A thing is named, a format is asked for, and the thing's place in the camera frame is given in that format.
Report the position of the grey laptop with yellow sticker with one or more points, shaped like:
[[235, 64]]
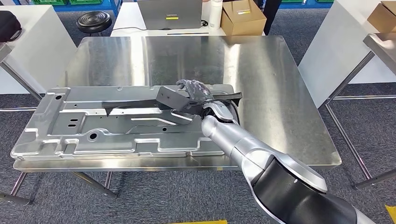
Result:
[[170, 14]]

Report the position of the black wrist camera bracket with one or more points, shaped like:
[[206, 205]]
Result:
[[170, 97]]

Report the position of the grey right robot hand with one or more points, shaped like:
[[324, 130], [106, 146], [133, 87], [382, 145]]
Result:
[[196, 89]]

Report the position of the white cylindrical bottle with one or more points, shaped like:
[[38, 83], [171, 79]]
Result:
[[215, 14]]

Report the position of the white desk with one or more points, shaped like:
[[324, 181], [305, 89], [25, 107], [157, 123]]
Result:
[[127, 18]]

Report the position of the grey stamped metal plate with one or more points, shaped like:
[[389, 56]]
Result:
[[123, 142]]

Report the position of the green plastic crate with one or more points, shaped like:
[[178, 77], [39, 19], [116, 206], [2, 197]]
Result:
[[49, 2]]

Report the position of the brown cardboard box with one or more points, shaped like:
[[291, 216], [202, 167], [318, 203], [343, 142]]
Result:
[[243, 20], [383, 17]]

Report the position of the black bag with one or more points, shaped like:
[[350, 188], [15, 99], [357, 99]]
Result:
[[9, 28]]

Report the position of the stainless steel workbench table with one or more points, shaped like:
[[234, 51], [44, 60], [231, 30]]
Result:
[[18, 79], [385, 49], [272, 77]]

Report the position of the black ribbed round part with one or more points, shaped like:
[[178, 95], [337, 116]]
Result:
[[94, 21]]

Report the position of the white partition panel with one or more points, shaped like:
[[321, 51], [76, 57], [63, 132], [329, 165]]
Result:
[[337, 46], [40, 49]]

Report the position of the black upright object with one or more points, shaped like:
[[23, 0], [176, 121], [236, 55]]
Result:
[[272, 15]]

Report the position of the yellow floor tape square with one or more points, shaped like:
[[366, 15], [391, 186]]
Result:
[[392, 215], [198, 222]]

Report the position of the black plastic panel with cutouts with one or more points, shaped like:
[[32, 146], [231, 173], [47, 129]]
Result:
[[130, 104]]

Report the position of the green flat item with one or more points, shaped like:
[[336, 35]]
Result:
[[85, 1]]

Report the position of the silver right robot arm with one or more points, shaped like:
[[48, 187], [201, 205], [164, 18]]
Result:
[[247, 145]]

